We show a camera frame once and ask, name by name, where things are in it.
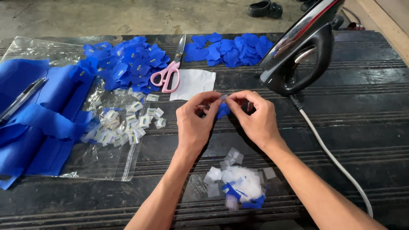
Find person's right hand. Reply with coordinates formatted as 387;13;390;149
225;90;282;151

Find person's left hand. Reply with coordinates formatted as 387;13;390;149
176;91;223;151

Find blue fabric patch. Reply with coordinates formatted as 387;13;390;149
216;102;231;120

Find white paper sheet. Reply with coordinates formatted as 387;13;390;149
169;69;217;101

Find heap of peeled film scraps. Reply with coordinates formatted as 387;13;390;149
203;147;277;212

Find pile of small clear labels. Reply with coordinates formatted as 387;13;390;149
80;88;167;147

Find black electric iron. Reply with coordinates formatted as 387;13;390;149
258;0;346;97

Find pile of plain blue patches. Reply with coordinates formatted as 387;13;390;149
183;32;275;68

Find pile of labelled blue patches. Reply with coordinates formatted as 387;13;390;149
70;36;171;95

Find clear plastic bag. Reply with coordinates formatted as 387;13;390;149
0;36;151;182

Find black shoe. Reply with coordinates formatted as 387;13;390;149
247;0;284;19
297;0;320;12

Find blue fabric strips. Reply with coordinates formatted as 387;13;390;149
0;58;96;190

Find black pen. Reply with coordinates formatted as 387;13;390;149
0;77;46;122

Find pink handled scissors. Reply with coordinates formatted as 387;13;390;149
150;34;186;94

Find white iron power cord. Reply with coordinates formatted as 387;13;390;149
289;93;374;218

